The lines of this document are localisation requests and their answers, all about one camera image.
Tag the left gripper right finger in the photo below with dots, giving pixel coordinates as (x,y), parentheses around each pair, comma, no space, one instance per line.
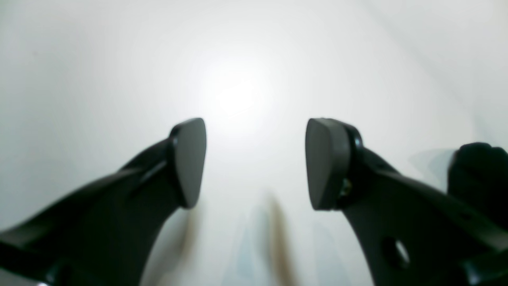
(410,233)

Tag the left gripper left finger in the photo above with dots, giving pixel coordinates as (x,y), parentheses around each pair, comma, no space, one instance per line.
(102,234)

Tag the black T-shirt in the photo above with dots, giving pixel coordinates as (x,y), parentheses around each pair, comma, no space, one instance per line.
(478,176)

